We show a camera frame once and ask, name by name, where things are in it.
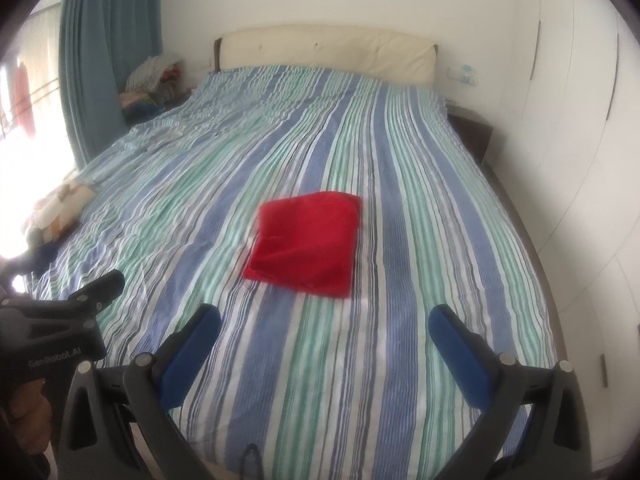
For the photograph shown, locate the blue curtain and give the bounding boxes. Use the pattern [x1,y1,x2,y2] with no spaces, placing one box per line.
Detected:
[59,0,166,167]

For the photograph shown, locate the person's left hand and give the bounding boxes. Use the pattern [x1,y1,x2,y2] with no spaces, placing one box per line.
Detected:
[9,376,52,427]

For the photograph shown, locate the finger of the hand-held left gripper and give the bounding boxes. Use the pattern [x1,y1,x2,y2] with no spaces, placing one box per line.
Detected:
[69,269,126,311]

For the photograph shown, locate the pile of mixed clothes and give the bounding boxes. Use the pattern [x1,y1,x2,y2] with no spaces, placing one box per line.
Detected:
[119,55,187,122]

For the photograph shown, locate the bed with striped cover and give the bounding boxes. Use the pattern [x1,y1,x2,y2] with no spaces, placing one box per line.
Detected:
[25,64,568,472]

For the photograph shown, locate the light folded clothes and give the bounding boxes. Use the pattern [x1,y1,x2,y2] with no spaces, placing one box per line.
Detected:
[24,180,97,248]

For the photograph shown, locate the white wardrobe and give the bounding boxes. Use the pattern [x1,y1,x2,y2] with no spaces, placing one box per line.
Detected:
[502,0,640,411]

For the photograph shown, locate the cream padded headboard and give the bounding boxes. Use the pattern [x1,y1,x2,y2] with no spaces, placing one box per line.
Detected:
[213,25,440,86]

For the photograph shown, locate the dark blue cloth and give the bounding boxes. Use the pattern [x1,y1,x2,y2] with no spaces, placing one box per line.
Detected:
[27,243,60,268]

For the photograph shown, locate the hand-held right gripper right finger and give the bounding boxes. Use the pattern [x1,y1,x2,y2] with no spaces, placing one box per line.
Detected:
[428,303,594,480]

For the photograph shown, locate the dark wooden nightstand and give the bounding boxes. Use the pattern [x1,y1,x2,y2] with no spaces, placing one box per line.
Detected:
[446,105,495,166]

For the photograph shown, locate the red sweater with white print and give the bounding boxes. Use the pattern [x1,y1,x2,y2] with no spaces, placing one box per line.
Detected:
[243,190,363,301]

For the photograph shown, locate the red hanging garment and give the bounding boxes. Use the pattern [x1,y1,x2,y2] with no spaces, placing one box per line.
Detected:
[13,61,37,135]

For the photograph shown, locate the wall sockets with blue covers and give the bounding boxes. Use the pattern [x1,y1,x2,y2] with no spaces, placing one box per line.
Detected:
[448,63,481,85]

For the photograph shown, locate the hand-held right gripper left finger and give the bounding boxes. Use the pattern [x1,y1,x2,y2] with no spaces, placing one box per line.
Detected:
[59,303,222,480]

